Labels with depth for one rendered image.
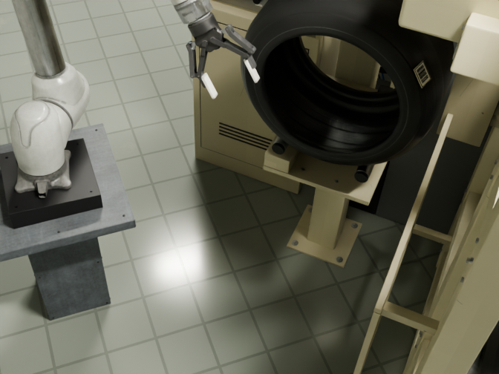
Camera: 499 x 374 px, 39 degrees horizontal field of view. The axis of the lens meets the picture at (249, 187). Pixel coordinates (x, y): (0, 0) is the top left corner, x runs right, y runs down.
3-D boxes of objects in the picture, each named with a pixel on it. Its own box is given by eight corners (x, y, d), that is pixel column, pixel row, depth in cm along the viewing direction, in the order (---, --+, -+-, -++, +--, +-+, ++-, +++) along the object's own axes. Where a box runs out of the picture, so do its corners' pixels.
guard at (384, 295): (409, 225, 282) (454, 95, 230) (413, 227, 281) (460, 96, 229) (337, 421, 226) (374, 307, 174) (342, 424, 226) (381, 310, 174)
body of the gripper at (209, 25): (180, 28, 181) (197, 59, 184) (208, 16, 177) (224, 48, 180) (190, 18, 187) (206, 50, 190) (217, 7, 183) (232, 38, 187)
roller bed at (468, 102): (449, 98, 243) (473, 27, 221) (491, 110, 240) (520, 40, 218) (436, 133, 231) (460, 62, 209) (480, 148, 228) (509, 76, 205)
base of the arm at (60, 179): (14, 202, 227) (11, 190, 223) (17, 156, 242) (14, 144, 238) (71, 197, 231) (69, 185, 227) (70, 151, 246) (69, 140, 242)
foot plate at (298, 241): (307, 205, 326) (307, 202, 325) (361, 225, 320) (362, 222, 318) (286, 246, 310) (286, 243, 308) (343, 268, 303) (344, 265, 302)
